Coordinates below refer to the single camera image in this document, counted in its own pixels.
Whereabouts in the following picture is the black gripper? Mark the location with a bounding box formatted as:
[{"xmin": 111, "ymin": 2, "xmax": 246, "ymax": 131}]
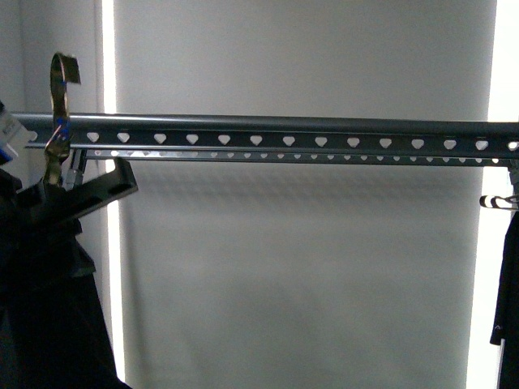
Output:
[{"xmin": 15, "ymin": 158, "xmax": 138, "ymax": 227}]

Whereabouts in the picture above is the black printed t-shirt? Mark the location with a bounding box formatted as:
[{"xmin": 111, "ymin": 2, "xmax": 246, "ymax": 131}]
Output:
[{"xmin": 1, "ymin": 171, "xmax": 126, "ymax": 388}]

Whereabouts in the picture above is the white striped hanger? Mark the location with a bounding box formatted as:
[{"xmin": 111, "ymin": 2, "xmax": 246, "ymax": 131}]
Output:
[{"xmin": 479, "ymin": 194, "xmax": 518, "ymax": 212}]

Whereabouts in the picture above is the grey metal drying rack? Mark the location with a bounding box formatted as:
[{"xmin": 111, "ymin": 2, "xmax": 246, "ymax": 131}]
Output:
[{"xmin": 7, "ymin": 112, "xmax": 519, "ymax": 191}]

